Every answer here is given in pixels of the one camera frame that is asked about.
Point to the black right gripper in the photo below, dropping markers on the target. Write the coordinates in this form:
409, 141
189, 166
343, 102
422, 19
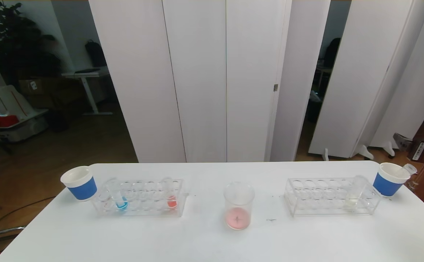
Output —
420, 151

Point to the clear plastic test tube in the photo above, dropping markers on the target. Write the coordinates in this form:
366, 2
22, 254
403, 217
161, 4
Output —
410, 168

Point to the test tube with yellowish liquid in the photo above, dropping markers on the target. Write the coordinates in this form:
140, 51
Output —
353, 199

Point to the clear acrylic test tube rack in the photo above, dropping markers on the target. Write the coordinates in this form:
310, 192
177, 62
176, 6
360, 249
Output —
142, 203
328, 203

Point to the clear glass beaker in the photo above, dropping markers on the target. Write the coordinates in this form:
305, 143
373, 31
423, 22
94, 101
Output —
238, 216

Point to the test tube with red liquid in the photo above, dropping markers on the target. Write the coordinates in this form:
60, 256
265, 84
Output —
171, 202

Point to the test tube with blue liquid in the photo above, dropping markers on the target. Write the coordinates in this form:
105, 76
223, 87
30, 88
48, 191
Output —
121, 205

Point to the blue and white paper cup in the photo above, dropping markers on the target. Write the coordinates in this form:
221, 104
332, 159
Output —
385, 184
82, 188

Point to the white folding partition with feet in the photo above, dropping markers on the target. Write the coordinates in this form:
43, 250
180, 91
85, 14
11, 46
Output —
361, 72

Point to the black chair behind partitions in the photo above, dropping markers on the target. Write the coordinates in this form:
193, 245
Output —
332, 52

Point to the white folding partition with hinge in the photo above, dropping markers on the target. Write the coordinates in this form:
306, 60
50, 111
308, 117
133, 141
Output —
197, 72

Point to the black backpack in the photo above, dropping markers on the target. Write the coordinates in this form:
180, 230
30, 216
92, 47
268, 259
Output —
95, 54

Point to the white standing desk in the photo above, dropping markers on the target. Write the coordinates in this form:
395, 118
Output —
86, 74

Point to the brown cardboard box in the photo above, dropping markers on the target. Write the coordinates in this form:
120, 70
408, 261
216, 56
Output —
33, 86

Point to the white machine base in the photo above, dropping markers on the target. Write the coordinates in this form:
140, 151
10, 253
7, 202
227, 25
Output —
10, 105

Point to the dark green potted plant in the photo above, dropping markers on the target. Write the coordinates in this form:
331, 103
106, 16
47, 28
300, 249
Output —
19, 43

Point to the grey metal frame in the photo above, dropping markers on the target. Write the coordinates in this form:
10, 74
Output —
0, 232

